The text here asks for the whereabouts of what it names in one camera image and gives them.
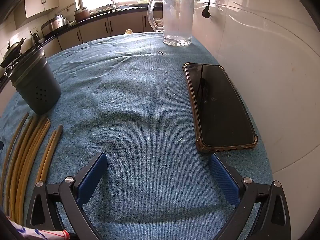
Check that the metal paper clip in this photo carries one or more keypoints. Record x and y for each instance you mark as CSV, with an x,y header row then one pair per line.
x,y
161,52

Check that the clear glass mug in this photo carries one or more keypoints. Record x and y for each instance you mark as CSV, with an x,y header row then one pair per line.
x,y
177,17

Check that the brown cooking pot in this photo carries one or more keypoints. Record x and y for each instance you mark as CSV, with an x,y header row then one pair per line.
x,y
81,15

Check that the blue-grey utensil holder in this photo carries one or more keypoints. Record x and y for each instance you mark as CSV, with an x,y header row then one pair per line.
x,y
35,85

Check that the blue towel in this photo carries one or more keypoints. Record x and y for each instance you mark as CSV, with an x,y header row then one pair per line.
x,y
137,117

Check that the steel kettle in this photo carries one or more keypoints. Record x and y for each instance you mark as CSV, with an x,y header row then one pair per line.
x,y
35,38

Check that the silver pot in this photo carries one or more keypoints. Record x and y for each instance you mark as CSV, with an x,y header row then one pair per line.
x,y
56,23

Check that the person's printed garment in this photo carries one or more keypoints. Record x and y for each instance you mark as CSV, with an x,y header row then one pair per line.
x,y
32,232

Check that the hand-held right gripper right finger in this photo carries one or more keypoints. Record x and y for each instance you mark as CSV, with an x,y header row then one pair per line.
x,y
225,180

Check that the yellow plastic item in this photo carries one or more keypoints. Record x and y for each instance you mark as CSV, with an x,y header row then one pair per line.
x,y
128,31

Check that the bunch of wooden chopsticks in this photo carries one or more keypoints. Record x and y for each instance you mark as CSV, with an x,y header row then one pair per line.
x,y
20,175

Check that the beige upper cabinets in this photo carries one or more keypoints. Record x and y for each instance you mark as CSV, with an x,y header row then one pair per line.
x,y
41,1

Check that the dark wok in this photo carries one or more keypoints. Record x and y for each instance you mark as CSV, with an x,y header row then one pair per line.
x,y
11,52

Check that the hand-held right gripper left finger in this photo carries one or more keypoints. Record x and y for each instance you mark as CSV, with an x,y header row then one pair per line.
x,y
91,177

